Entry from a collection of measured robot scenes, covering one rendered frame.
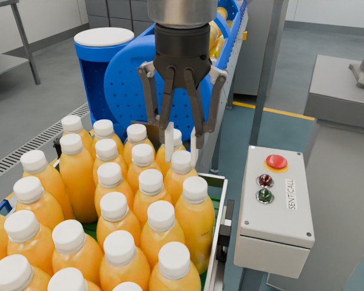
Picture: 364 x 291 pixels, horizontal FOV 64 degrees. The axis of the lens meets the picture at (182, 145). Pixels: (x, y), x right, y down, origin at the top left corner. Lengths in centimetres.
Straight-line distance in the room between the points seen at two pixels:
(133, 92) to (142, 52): 11
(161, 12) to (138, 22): 417
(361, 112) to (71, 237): 77
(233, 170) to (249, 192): 172
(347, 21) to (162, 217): 565
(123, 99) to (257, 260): 50
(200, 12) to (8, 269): 38
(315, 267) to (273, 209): 102
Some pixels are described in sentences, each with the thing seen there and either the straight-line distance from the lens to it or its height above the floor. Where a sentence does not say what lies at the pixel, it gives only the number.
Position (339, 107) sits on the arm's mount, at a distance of 91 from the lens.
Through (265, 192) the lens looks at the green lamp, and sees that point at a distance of 47.
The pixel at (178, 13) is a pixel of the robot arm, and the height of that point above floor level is 136.
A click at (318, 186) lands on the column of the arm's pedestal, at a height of 71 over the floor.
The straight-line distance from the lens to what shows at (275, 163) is 53.
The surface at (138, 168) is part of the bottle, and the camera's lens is 54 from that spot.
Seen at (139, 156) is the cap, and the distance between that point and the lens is 52.
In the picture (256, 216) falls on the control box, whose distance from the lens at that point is 45.
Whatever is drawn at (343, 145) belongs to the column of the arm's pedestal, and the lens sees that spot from 103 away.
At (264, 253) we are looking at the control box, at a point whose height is 105.
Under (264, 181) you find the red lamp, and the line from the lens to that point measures 49.
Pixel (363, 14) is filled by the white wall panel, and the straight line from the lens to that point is 592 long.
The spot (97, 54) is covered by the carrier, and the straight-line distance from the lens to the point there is 140.
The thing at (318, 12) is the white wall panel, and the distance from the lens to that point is 590.
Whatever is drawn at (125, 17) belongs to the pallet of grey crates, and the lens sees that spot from 466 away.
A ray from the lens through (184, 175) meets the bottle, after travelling 52.
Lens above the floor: 143
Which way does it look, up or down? 36 degrees down
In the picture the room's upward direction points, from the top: straight up
